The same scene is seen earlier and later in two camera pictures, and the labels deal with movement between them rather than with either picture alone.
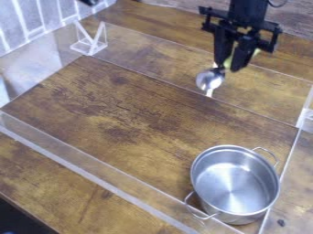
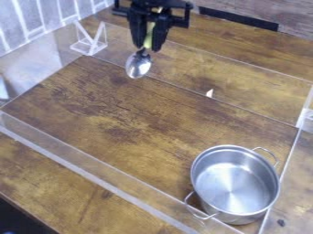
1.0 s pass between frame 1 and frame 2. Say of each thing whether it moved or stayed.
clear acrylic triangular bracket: stayed
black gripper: moved
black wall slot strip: stayed
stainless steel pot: stayed
